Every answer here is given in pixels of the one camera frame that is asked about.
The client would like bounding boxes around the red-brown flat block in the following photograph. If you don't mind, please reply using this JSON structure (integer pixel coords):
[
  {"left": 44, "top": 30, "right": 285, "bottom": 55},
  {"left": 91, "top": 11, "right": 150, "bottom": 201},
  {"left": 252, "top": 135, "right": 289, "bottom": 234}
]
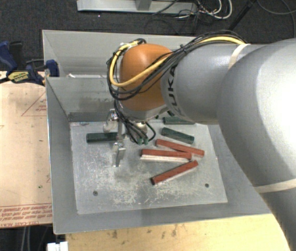
[
  {"left": 139, "top": 148, "right": 193, "bottom": 164},
  {"left": 155, "top": 139, "right": 206, "bottom": 157},
  {"left": 150, "top": 159, "right": 199, "bottom": 186}
]

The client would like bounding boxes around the dark green flat block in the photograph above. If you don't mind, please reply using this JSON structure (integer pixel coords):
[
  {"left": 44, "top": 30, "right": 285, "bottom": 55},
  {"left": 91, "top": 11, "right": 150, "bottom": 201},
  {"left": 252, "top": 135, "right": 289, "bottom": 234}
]
[
  {"left": 86, "top": 131, "right": 119, "bottom": 144},
  {"left": 163, "top": 116, "right": 196, "bottom": 126},
  {"left": 161, "top": 127, "right": 195, "bottom": 145}
]

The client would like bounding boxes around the brown cardboard board, red print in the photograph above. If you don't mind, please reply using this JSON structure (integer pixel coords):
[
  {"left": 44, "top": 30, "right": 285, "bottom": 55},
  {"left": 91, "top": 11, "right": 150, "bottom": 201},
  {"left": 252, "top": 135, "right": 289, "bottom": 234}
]
[{"left": 0, "top": 71, "right": 53, "bottom": 229}]

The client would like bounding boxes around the grey metal bin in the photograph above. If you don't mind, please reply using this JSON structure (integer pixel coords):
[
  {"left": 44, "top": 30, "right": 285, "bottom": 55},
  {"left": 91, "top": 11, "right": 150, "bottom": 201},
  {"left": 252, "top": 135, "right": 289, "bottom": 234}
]
[{"left": 42, "top": 29, "right": 272, "bottom": 235}]

